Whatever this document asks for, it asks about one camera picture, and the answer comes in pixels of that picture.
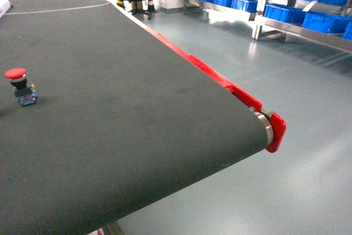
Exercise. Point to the stainless steel shelf rack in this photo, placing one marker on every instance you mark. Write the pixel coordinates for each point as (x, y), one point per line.
(323, 21)

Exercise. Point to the steel conveyor end roller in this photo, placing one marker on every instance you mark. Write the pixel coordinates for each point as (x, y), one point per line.
(267, 125)

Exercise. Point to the red mushroom push button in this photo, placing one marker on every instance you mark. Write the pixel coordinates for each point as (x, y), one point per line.
(23, 90)

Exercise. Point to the red conveyor side rail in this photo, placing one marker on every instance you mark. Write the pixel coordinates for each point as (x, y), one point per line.
(276, 121)

